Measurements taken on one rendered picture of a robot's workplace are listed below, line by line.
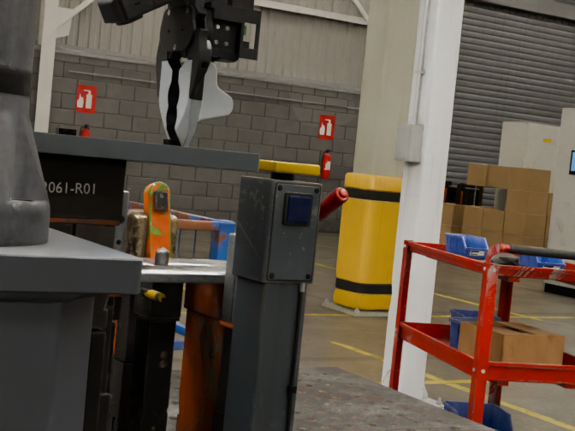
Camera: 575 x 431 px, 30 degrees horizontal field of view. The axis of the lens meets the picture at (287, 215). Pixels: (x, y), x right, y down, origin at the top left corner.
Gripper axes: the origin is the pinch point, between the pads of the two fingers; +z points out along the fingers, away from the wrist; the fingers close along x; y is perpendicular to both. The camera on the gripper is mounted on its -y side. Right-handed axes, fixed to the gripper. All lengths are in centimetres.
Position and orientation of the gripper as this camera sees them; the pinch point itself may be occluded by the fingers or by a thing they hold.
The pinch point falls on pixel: (174, 134)
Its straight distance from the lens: 113.5
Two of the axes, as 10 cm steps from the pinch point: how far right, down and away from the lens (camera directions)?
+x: -5.6, -1.0, 8.3
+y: 8.3, 0.5, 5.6
